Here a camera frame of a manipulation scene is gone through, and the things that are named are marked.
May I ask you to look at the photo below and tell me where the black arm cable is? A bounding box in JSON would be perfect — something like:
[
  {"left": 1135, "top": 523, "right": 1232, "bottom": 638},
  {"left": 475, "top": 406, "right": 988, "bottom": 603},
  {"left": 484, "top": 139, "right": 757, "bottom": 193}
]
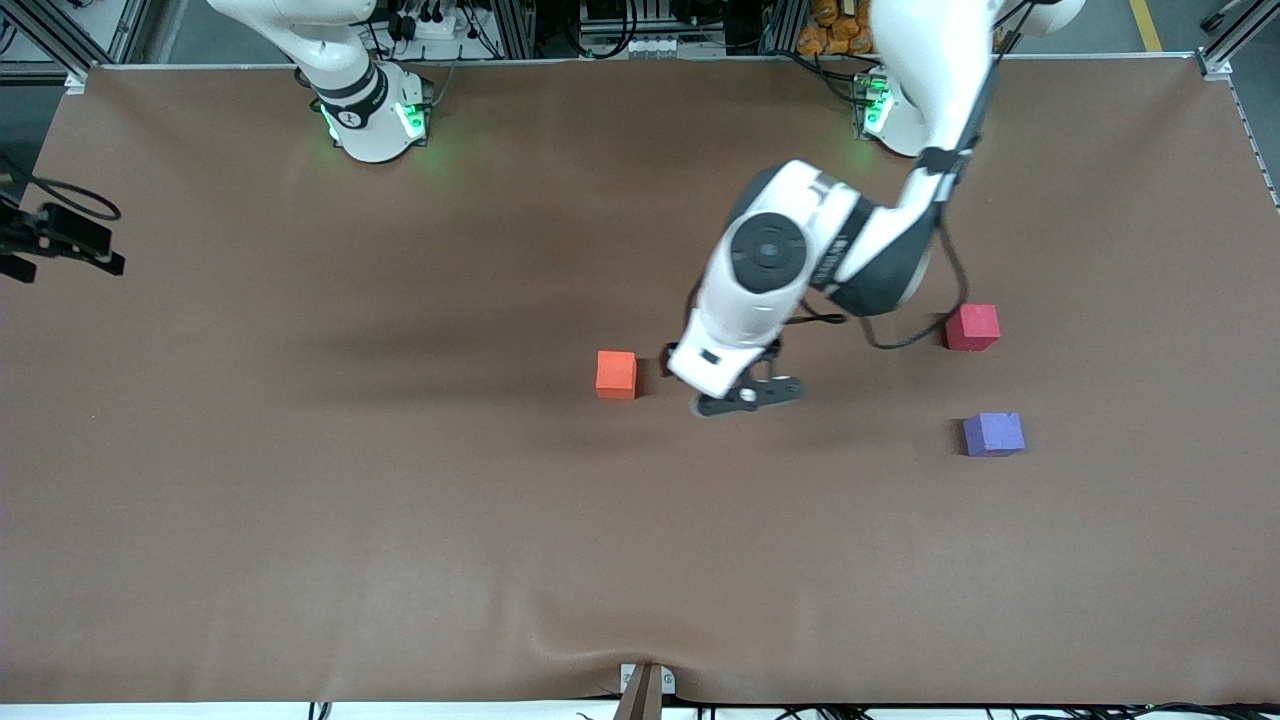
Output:
[
  {"left": 785, "top": 140, "right": 971, "bottom": 351},
  {"left": 0, "top": 150, "right": 122, "bottom": 223}
]

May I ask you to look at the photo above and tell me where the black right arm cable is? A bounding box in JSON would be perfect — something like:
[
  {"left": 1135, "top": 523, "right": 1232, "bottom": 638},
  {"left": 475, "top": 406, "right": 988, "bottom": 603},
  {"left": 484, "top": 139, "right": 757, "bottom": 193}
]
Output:
[{"left": 0, "top": 150, "right": 122, "bottom": 223}]

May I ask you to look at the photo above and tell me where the aluminium frame post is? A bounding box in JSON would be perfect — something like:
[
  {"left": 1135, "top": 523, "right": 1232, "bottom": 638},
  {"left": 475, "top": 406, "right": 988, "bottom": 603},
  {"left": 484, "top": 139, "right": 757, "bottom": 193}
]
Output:
[
  {"left": 15, "top": 0, "right": 93, "bottom": 83},
  {"left": 765, "top": 0, "right": 807, "bottom": 56},
  {"left": 1200, "top": 0, "right": 1280, "bottom": 76},
  {"left": 490, "top": 0, "right": 537, "bottom": 59}
]

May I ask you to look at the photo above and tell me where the pile of orange bags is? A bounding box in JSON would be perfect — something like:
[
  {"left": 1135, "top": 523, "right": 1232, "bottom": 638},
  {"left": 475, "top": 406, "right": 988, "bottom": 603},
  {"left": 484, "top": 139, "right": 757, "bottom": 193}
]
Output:
[{"left": 797, "top": 0, "right": 874, "bottom": 57}]

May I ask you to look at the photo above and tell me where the metal bracket plate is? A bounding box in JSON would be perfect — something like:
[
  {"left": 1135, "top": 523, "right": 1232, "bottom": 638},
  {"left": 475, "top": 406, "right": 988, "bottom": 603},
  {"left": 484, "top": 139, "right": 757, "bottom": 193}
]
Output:
[{"left": 620, "top": 663, "right": 676, "bottom": 696}]

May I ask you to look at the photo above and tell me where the orange foam block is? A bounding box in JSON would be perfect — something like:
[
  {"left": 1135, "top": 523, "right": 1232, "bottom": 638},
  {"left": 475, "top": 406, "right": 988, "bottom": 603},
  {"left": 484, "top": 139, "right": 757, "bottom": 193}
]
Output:
[{"left": 596, "top": 350, "right": 639, "bottom": 401}]

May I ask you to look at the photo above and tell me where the white power strip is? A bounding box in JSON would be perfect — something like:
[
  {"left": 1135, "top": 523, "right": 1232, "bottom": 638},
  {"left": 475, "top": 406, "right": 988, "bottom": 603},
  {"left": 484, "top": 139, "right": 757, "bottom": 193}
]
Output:
[{"left": 398, "top": 8, "right": 473, "bottom": 43}]

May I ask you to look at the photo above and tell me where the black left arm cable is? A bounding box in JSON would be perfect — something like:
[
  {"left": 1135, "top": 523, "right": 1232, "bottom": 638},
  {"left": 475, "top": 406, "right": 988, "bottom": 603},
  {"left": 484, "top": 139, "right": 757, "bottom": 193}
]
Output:
[{"left": 785, "top": 140, "right": 971, "bottom": 351}]

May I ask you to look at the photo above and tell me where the red foam block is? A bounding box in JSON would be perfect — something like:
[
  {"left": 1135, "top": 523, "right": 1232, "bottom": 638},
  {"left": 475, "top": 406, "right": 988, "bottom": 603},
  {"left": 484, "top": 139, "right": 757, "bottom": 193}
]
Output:
[{"left": 945, "top": 304, "right": 1001, "bottom": 352}]

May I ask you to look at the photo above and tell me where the brown table mat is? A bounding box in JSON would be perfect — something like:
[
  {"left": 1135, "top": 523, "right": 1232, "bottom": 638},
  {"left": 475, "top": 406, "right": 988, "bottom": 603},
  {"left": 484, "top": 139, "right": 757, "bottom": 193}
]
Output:
[{"left": 0, "top": 55, "right": 1280, "bottom": 706}]

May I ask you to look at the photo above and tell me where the white connector strip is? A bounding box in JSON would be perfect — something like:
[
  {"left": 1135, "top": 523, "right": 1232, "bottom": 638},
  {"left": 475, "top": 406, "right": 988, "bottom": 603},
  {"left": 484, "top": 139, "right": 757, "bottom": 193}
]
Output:
[{"left": 580, "top": 35, "right": 701, "bottom": 59}]

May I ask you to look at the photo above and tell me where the purple foam block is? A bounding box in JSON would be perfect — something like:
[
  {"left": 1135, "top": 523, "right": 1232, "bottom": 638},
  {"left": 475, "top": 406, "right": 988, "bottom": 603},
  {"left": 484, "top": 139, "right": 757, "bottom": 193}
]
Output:
[{"left": 963, "top": 411, "right": 1026, "bottom": 458}]

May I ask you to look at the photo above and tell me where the brown bar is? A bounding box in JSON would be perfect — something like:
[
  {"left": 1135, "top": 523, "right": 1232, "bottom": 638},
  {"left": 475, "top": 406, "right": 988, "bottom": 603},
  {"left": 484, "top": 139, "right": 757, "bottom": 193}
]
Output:
[{"left": 613, "top": 665, "right": 663, "bottom": 720}]

